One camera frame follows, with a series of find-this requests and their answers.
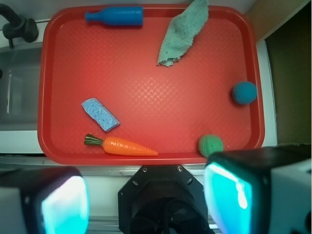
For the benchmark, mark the green ball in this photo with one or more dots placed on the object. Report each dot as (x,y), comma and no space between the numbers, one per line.
(210,144)

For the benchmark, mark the grey toy sink basin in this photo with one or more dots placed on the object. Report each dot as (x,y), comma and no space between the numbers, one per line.
(19,89)

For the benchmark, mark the blue sponge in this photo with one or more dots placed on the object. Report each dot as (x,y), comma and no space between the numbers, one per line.
(100,114)

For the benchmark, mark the orange toy carrot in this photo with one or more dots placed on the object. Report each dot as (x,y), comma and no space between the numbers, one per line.
(119,146)

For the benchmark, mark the blue toy bottle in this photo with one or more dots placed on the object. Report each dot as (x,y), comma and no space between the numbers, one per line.
(118,16)

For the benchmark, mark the brown cardboard panel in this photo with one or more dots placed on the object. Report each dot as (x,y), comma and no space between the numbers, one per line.
(285,28)

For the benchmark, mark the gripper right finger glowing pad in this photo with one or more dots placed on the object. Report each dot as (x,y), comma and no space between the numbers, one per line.
(260,191)

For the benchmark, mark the grey toy faucet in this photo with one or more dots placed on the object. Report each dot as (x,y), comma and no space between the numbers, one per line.
(18,26)

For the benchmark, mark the blue ball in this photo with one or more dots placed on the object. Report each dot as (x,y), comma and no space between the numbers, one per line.
(244,92)

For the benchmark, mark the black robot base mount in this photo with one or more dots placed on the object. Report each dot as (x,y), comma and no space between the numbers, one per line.
(163,200)

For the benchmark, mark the green knitted cloth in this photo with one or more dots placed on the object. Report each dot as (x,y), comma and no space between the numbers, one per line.
(181,32)

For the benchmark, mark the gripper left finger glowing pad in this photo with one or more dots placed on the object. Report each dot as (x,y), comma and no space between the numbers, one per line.
(44,201)

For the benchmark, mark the red plastic tray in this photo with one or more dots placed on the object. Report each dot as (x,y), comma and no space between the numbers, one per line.
(165,109)

